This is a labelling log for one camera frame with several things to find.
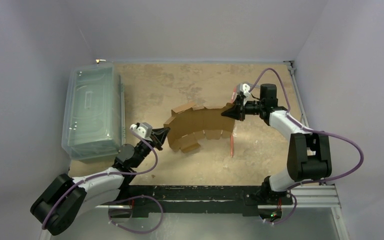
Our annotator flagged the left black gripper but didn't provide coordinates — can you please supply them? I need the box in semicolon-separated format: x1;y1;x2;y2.
131;126;170;168

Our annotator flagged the brown cardboard box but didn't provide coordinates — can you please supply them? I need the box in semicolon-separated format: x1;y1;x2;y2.
163;102;235;153

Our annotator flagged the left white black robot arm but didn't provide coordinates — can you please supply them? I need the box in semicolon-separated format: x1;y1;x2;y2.
30;122;171;236

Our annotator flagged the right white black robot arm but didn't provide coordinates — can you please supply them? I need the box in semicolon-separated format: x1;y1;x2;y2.
221;83;332;204

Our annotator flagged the clear plastic storage bin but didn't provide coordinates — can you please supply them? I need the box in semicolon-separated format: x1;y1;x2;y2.
61;62;125;161

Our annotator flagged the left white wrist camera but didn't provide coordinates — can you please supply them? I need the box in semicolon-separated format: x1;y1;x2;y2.
129;122;153;140

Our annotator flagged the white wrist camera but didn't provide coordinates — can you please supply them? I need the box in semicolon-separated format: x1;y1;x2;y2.
234;83;251;98
129;122;153;140

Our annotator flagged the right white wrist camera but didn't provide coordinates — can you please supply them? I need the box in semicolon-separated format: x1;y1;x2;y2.
234;83;251;98

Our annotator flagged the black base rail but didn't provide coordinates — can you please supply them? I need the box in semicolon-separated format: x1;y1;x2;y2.
110;185;293;218

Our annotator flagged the aluminium frame rail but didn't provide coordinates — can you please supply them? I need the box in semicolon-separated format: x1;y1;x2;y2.
39;185;340;240

